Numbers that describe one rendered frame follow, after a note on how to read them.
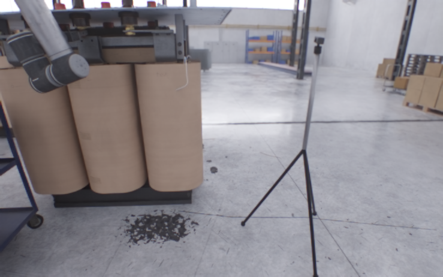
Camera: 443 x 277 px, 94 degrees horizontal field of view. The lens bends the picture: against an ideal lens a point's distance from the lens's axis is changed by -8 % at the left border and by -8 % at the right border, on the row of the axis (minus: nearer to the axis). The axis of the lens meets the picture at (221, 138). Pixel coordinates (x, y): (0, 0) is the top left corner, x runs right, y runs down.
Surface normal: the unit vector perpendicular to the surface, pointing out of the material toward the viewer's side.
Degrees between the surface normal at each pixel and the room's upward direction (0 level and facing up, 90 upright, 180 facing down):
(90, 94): 90
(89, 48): 90
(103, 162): 90
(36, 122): 90
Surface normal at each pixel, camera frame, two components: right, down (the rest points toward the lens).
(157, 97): 0.09, 0.36
